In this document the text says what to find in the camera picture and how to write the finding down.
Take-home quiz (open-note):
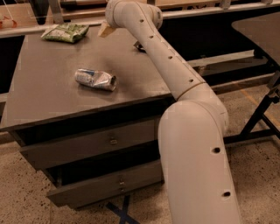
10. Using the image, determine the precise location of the green jalapeno chip bag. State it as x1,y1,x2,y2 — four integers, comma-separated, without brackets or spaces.
41,24,89,44

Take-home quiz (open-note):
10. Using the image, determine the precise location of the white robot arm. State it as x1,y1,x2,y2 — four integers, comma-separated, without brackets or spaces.
99,0,242,224

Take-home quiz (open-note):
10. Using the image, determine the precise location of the crushed silver redbull can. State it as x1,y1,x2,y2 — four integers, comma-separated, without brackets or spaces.
74,68,116,91

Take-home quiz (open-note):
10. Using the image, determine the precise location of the dark snack bar wrapper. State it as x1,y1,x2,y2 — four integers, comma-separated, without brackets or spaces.
134,41,146,53

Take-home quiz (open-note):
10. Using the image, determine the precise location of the grey drawer cabinet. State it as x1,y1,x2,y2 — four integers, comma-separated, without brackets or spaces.
0,22,176,210

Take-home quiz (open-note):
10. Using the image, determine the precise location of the orange white object on shelf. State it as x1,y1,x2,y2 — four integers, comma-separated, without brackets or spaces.
0,15,17,29

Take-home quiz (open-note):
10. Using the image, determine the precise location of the upper grey drawer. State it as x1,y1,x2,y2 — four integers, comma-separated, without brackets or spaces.
20,117,159,170

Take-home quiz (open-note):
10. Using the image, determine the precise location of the grey drawer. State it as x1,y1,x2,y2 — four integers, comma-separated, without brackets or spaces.
47,159,162,209
20,117,159,170

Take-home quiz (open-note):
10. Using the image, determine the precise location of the lower grey drawer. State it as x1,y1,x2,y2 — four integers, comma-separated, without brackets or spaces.
47,159,162,209

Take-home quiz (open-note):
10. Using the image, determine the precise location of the grey side table top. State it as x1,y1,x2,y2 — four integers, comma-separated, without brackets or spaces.
232,12,280,65

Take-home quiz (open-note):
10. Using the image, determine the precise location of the black metal table stand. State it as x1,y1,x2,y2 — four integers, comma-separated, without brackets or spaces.
224,86,280,144

